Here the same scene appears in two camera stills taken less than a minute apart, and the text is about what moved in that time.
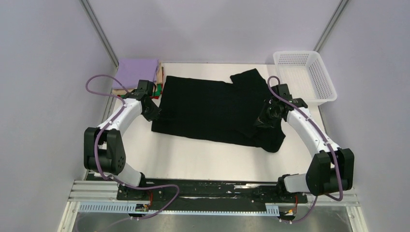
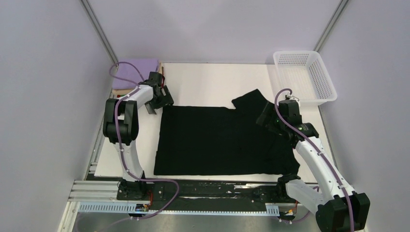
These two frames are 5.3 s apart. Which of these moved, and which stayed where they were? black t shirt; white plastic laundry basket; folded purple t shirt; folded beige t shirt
Moved: black t shirt
Stayed: folded purple t shirt; white plastic laundry basket; folded beige t shirt
